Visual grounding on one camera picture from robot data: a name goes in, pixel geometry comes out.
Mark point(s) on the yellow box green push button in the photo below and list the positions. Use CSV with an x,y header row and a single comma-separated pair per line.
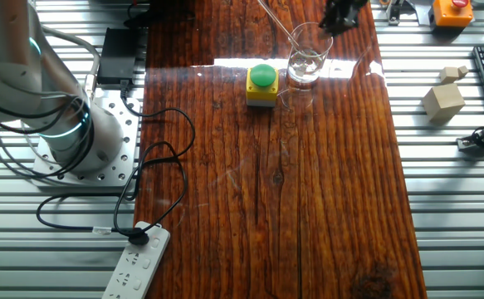
x,y
262,85

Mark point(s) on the white power strip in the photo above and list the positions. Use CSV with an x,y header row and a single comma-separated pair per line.
x,y
135,266

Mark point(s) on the clear glass beaker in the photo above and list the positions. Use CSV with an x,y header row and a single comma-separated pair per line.
x,y
308,62

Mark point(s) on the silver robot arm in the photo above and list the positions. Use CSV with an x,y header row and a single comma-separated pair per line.
x,y
17,62

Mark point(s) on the orange box red stop button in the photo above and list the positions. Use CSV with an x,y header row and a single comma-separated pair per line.
x,y
452,14

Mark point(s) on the clear glass stirring rod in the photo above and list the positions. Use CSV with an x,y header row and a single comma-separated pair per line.
x,y
277,21

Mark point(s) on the tiny wooden cube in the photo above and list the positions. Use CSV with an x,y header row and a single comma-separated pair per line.
x,y
462,71

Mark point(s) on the large wooden cube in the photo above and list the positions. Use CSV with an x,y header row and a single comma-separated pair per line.
x,y
443,103

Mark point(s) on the black power adapter brick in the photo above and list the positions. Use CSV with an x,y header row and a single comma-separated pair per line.
x,y
117,56

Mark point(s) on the silver metal bracket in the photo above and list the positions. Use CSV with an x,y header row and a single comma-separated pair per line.
x,y
395,10

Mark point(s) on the perforated aluminium base plate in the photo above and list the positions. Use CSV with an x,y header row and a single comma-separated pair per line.
x,y
119,112

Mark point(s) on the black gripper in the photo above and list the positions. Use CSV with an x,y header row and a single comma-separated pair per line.
x,y
345,10

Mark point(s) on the small wooden cube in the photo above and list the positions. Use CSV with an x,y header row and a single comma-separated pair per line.
x,y
448,75

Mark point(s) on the grey metal clamp bracket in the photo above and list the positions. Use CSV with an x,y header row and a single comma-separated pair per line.
x,y
474,145

